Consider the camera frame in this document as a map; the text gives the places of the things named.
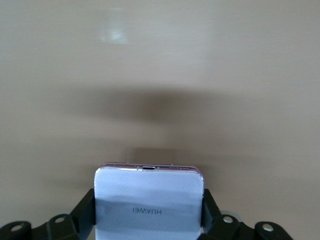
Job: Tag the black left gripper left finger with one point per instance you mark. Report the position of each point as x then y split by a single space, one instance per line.
65 226

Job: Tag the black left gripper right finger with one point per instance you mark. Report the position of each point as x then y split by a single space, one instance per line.
225 226

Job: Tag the lavender flip phone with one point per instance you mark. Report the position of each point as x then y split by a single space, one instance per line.
150 197

